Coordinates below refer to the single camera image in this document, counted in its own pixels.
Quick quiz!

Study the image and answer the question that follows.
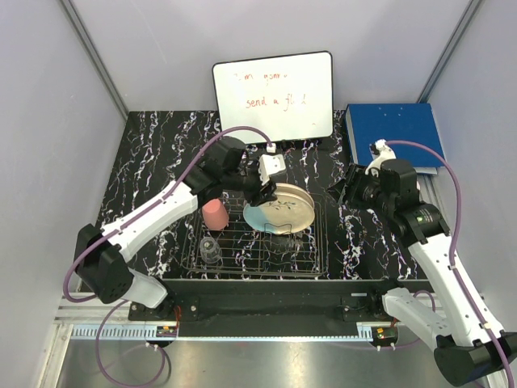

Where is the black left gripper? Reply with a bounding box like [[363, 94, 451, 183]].
[[223, 155, 278, 206]]

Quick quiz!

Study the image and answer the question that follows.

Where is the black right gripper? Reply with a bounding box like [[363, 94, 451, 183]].
[[325, 162, 394, 215]]

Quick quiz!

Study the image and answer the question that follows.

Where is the blue and cream plate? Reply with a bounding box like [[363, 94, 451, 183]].
[[243, 191, 315, 234]]

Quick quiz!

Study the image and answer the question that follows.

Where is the pink plastic cup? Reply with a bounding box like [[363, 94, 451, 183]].
[[201, 199, 229, 230]]

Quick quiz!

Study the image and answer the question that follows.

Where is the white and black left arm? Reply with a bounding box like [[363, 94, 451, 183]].
[[68, 133, 286, 320]]

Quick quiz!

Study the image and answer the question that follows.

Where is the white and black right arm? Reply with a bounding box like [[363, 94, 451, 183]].
[[328, 158, 516, 387]]

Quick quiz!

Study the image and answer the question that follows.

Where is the pink and cream plate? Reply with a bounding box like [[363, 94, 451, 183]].
[[276, 183, 314, 206]]

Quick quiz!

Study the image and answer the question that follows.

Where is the blue binder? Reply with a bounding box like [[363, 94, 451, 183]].
[[345, 103, 443, 166]]

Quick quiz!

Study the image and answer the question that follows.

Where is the clear drinking glass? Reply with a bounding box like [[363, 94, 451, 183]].
[[200, 236, 222, 264]]

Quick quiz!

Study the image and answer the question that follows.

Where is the small whiteboard with red writing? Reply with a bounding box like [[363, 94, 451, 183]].
[[212, 51, 334, 142]]

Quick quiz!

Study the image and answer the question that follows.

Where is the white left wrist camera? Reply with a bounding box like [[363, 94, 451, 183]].
[[258, 143, 286, 186]]

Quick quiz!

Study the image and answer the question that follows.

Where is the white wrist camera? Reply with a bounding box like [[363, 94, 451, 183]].
[[364, 139, 396, 177], [258, 143, 286, 186]]

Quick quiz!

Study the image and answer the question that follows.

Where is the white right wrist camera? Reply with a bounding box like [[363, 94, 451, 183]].
[[364, 139, 396, 177]]

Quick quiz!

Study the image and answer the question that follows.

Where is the metal wire dish rack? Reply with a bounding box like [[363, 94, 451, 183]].
[[180, 194, 329, 279]]

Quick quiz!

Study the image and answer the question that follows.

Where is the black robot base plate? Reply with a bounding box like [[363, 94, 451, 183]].
[[128, 280, 416, 340]]

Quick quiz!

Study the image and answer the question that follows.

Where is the white cable duct strip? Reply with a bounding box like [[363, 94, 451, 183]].
[[71, 324, 179, 341]]

